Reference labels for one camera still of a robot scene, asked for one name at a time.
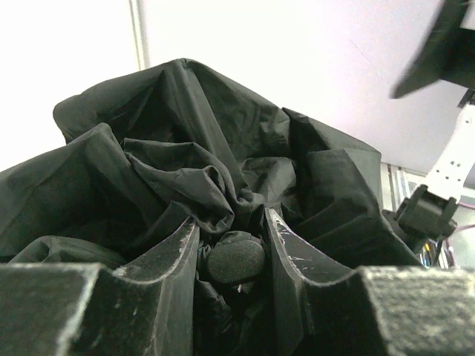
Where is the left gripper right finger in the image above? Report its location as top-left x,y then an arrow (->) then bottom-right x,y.
265,209 -> 474,355

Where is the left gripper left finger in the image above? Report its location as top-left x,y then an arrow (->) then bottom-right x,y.
1,218 -> 200,355

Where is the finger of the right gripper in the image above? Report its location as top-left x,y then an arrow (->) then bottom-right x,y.
391,1 -> 474,99

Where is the black folding umbrella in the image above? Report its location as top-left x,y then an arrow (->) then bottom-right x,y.
1,59 -> 417,355

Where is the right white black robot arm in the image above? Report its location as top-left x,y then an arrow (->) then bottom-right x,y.
387,1 -> 474,254

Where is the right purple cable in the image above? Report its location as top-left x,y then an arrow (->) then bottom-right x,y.
445,202 -> 475,260

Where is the left aluminium frame post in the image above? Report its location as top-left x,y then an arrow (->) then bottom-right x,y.
128,0 -> 150,70

